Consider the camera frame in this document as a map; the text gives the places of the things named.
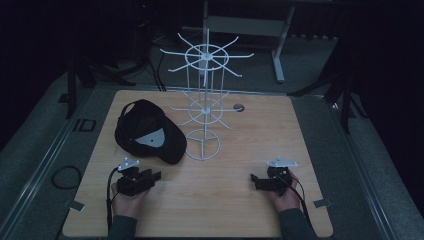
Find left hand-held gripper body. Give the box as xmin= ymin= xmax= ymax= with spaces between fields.
xmin=116 ymin=157 xmax=156 ymax=197

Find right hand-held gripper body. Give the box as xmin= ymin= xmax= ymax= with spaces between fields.
xmin=259 ymin=155 xmax=298 ymax=196

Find black baseball cap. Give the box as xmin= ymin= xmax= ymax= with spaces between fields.
xmin=114 ymin=98 xmax=188 ymax=166

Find white wire display rack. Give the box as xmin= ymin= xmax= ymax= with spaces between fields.
xmin=159 ymin=27 xmax=255 ymax=162

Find person's left hand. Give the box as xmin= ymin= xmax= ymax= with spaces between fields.
xmin=110 ymin=181 xmax=150 ymax=220

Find person's right hand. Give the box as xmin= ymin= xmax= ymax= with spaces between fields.
xmin=267 ymin=169 xmax=302 ymax=213

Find grey tape strip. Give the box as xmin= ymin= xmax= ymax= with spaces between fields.
xmin=63 ymin=199 xmax=86 ymax=212
xmin=313 ymin=198 xmax=334 ymax=209

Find black tripod stand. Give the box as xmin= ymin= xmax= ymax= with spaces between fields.
xmin=65 ymin=49 xmax=137 ymax=120
xmin=287 ymin=66 xmax=369 ymax=135

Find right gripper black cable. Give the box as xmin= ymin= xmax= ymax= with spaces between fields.
xmin=278 ymin=174 xmax=314 ymax=228

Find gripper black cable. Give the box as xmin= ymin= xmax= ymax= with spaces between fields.
xmin=105 ymin=167 xmax=120 ymax=232
xmin=278 ymin=174 xmax=314 ymax=228

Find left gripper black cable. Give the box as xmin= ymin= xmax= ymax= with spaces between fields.
xmin=105 ymin=167 xmax=120 ymax=232

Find black cable loop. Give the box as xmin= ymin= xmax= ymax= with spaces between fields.
xmin=51 ymin=165 xmax=83 ymax=190

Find black floor cables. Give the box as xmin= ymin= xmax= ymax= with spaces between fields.
xmin=116 ymin=36 xmax=168 ymax=93

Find white metal desk frame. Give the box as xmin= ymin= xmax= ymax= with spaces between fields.
xmin=201 ymin=0 xmax=296 ymax=84

